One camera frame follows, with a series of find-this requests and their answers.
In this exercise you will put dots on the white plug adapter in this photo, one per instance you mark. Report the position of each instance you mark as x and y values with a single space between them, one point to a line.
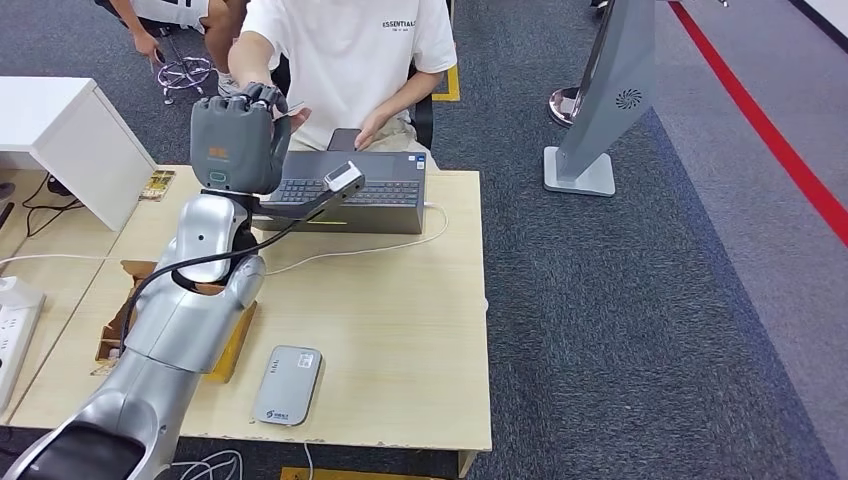
16 291

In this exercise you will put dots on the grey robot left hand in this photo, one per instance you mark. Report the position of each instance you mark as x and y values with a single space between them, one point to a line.
232 146

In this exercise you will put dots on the chrome stanchion post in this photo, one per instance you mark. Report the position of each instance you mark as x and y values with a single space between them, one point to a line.
563 107

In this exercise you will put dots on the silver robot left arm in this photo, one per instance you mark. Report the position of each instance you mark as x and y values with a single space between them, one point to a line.
179 318

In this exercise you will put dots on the black smartphone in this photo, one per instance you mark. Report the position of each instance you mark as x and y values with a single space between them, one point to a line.
343 139

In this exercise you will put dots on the person's left forearm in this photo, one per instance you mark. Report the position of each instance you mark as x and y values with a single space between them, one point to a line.
411 93

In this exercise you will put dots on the grey laptop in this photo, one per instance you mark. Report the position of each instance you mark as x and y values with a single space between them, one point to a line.
384 199

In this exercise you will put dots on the chrome stool base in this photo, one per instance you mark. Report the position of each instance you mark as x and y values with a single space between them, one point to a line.
185 71

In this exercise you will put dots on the person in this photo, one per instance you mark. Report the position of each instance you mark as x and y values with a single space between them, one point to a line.
172 10
351 66

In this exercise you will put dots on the black office chair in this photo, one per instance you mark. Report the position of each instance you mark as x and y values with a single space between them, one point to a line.
424 119

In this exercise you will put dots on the wooden card holder box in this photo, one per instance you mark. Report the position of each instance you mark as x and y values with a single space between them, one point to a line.
228 351

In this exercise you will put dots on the grey kiosk stand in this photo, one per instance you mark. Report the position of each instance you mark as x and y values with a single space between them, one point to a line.
613 99

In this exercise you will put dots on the person's right hand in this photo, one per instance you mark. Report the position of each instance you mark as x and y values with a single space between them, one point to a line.
299 120

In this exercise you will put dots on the gold patterned room key card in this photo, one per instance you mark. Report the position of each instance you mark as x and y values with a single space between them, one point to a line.
106 368
158 185

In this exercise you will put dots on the person's left hand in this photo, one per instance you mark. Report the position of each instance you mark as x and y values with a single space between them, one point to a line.
370 131

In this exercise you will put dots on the person's right forearm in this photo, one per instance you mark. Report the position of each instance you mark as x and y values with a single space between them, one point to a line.
250 63

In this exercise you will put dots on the white power strip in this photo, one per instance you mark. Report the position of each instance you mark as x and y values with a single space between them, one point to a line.
13 351

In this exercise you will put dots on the white cabinet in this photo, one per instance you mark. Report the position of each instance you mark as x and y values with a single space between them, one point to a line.
73 126

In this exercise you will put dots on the black round object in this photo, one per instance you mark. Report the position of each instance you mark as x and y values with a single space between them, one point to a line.
60 187

